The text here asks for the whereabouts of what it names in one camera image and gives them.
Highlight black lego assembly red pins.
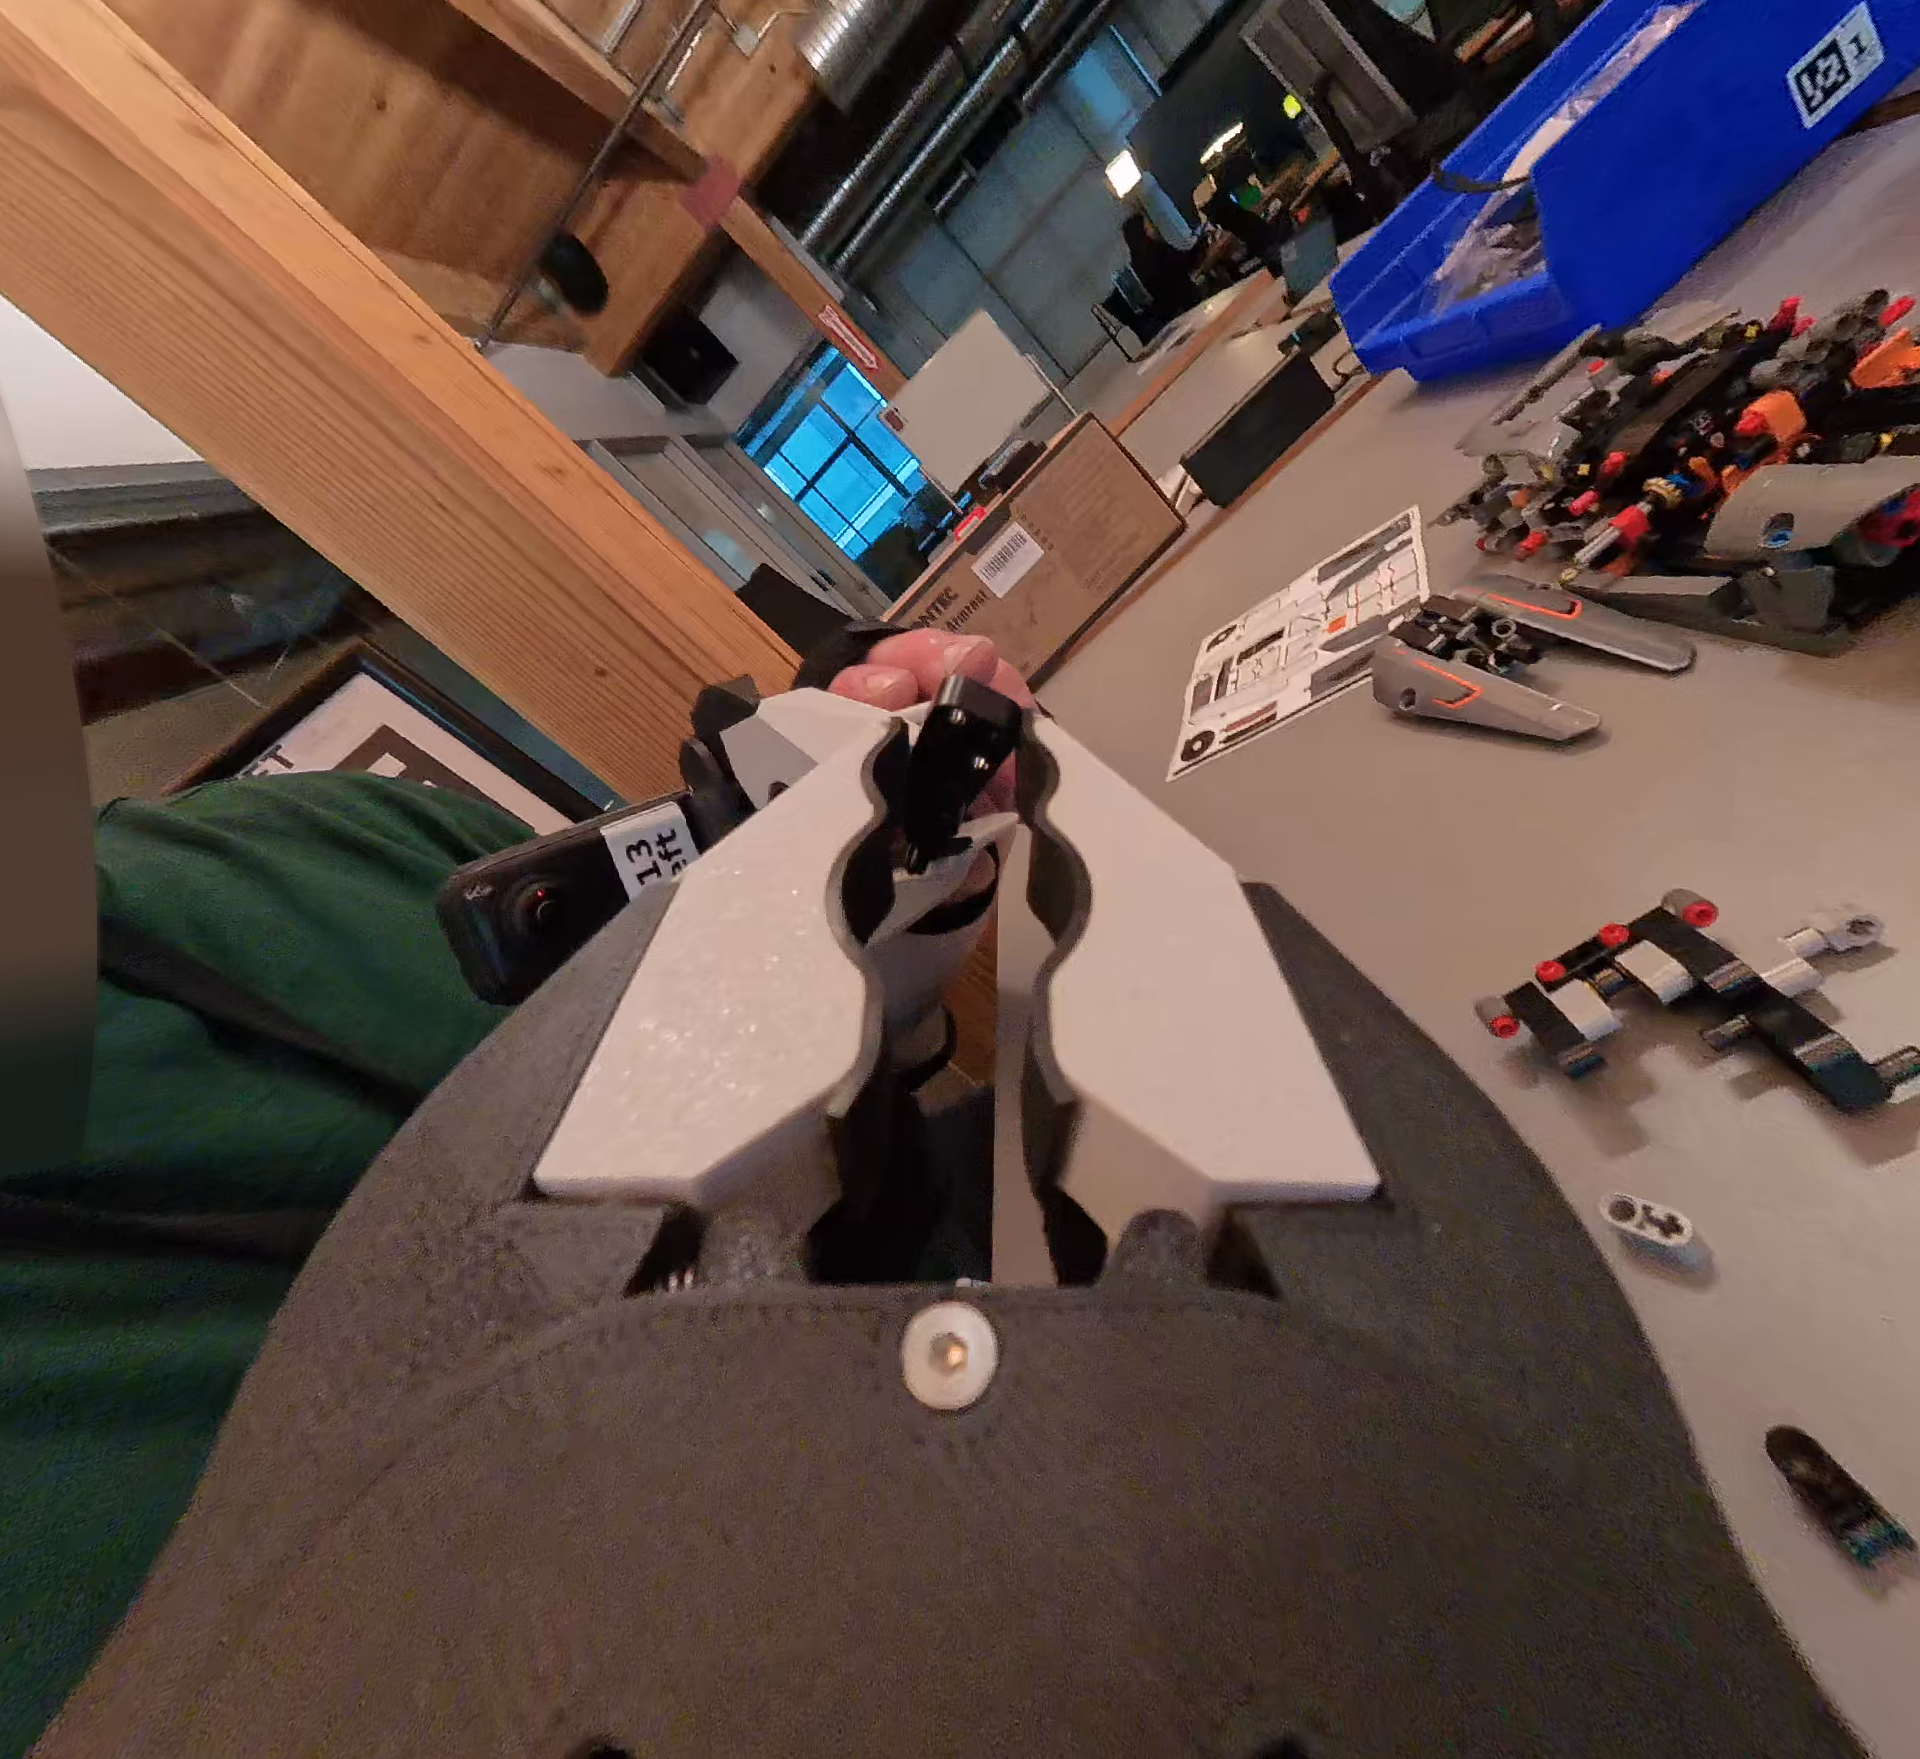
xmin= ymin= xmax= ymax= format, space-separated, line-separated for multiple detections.
xmin=1475 ymin=894 xmax=1920 ymax=1115

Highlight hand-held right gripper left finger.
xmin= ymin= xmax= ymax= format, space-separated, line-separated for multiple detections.
xmin=531 ymin=712 xmax=908 ymax=1284

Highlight light grey lego connector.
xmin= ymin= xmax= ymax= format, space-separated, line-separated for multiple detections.
xmin=1598 ymin=1190 xmax=1715 ymax=1269

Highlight grey lego panels orange stripes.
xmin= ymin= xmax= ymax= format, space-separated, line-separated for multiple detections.
xmin=1373 ymin=569 xmax=1699 ymax=744

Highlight wooden post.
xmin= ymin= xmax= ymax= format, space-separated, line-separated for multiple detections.
xmin=0 ymin=0 xmax=804 ymax=799

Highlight cardboard box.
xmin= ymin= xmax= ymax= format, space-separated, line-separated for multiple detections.
xmin=887 ymin=411 xmax=1187 ymax=681

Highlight clear plastic bags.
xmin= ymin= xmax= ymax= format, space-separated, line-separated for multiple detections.
xmin=1424 ymin=0 xmax=1698 ymax=298

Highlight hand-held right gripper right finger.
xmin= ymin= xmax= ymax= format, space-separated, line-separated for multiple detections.
xmin=1024 ymin=712 xmax=1382 ymax=1286

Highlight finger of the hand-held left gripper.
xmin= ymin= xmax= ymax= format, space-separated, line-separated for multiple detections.
xmin=721 ymin=685 xmax=910 ymax=815
xmin=893 ymin=810 xmax=1028 ymax=948

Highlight large lego vehicle model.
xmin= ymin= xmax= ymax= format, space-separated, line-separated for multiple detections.
xmin=1441 ymin=289 xmax=1920 ymax=658

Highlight small black lego beam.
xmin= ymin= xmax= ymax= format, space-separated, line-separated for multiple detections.
xmin=1764 ymin=1424 xmax=1920 ymax=1569

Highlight lego sticker sheet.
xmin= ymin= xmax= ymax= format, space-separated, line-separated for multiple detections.
xmin=1165 ymin=505 xmax=1428 ymax=781

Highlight framed marker poster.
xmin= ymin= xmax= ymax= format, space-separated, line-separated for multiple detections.
xmin=165 ymin=639 xmax=620 ymax=823

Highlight blue plastic bin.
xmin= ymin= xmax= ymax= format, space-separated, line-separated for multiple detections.
xmin=1326 ymin=0 xmax=1920 ymax=383

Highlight black computer monitor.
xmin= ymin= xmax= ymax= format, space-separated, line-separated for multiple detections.
xmin=1244 ymin=0 xmax=1419 ymax=139

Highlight person's green shirt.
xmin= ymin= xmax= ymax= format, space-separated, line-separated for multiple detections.
xmin=0 ymin=769 xmax=541 ymax=1759

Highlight black speaker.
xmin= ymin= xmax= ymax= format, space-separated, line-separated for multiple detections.
xmin=637 ymin=311 xmax=742 ymax=405

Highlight whiteboard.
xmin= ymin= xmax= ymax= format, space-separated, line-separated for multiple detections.
xmin=887 ymin=311 xmax=1060 ymax=487

